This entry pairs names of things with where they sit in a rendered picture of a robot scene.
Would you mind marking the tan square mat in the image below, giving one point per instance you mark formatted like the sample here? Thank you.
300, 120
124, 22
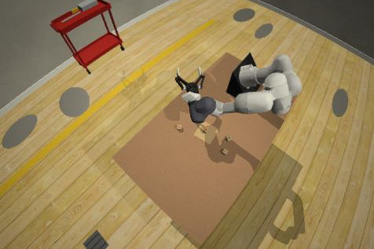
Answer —
206, 137

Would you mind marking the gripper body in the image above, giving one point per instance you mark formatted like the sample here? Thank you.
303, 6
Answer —
192, 90

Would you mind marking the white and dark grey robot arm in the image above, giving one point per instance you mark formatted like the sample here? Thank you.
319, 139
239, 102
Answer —
282, 86

